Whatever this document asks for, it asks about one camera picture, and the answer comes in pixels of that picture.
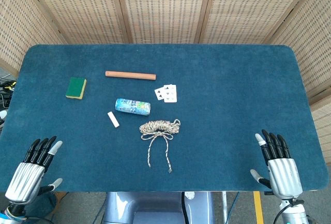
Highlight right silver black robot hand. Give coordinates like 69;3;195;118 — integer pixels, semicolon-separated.
249;129;304;200

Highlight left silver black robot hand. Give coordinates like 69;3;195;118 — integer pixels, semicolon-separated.
4;136;64;205

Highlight beige braided rope bundle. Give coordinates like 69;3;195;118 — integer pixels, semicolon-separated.
139;118;181;173

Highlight teal cloth bundle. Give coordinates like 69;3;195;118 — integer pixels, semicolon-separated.
25;192;59;218

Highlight yellow floor tape strip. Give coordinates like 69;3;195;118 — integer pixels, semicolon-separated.
253;191;264;224

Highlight metal table leg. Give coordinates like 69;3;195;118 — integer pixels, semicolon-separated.
221;191;229;222

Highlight blue carpet table mat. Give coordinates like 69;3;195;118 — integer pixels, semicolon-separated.
0;43;329;192

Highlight green yellow sponge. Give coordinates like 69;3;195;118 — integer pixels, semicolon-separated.
65;77;87;100

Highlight white chalk block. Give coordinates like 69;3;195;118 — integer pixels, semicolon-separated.
107;111;120;128

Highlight woven bamboo screen panel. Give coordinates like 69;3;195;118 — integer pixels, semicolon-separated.
22;0;132;45
268;0;331;165
196;0;319;45
113;0;215;45
0;0;65;77

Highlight blue printed drink can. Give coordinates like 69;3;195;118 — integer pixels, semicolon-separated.
115;98;152;116

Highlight grey-blue robot torso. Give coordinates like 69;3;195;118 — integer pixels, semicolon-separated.
102;191;215;224

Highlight six of clubs card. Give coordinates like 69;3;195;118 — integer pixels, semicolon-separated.
163;84;178;103

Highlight brown wooden stick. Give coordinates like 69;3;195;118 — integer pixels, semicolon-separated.
105;70;157;81

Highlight small clubs playing card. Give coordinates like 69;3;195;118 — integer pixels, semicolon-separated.
154;86;166;101

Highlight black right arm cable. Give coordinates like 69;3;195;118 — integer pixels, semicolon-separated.
274;203;288;224

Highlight blue floor cable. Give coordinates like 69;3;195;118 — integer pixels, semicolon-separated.
227;192;240;219

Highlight tangled floor cable bundle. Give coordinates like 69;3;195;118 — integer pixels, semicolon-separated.
0;76;18;110

